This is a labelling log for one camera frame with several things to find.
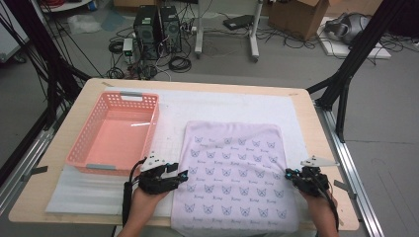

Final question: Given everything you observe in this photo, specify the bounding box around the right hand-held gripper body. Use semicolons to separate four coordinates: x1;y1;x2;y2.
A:
291;155;340;198

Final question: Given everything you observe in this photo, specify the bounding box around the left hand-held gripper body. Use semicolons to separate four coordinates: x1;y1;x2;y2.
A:
137;151;181;196

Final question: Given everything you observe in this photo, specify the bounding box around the lilac printed towel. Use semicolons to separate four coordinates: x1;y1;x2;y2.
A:
170;119;300;235

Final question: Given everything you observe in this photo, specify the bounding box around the pink plastic basket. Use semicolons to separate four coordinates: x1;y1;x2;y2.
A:
64;91;161;178

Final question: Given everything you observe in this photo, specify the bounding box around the person's left hand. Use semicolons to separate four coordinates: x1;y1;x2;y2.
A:
131;187;169;215

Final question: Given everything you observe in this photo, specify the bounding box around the person's right hand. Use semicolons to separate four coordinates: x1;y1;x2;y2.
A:
300;190;339;218

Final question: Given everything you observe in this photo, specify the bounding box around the white grid mat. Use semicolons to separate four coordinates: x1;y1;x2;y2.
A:
44;86;322;222

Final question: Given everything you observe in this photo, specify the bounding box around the white power adapter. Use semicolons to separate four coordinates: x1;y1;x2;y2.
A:
122;38;134;57

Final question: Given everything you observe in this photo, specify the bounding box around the white floor board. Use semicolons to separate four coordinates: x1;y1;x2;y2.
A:
316;16;392;60

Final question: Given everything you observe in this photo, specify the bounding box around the large black computer tower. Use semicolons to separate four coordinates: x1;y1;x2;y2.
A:
132;4;161;61

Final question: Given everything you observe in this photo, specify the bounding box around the white metal stand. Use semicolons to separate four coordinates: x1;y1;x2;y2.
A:
194;0;265;63

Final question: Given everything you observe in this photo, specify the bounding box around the small black computer tower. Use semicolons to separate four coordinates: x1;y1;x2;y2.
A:
159;5;183;53

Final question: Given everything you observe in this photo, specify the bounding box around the grey rounded device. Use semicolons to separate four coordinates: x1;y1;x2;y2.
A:
324;12;372;45

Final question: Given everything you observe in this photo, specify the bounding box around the open cardboard box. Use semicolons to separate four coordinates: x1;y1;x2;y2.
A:
267;0;330;42

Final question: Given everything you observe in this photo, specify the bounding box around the flat black box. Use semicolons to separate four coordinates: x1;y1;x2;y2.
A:
222;14;255;32

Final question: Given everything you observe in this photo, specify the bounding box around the clear plastic bag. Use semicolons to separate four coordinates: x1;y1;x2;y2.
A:
67;13;103;36

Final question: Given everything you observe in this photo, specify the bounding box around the white round table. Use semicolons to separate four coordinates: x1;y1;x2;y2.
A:
39;0;93;14

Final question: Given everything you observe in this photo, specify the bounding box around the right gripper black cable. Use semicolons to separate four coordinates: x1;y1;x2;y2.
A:
315;177;340;231

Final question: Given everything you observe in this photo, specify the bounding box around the grey metal bracket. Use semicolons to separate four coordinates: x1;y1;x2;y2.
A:
21;165;48;183
333;179;359;200

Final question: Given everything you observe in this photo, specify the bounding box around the aluminium rail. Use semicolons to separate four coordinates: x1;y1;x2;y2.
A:
0;105;63;215
314;102;384;237

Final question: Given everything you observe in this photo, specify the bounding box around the coiled black cable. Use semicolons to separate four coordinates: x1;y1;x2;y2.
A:
168;55;193;74

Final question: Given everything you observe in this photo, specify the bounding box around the black metal frame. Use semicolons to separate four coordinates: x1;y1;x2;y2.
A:
0;0;93;187
305;0;419;144

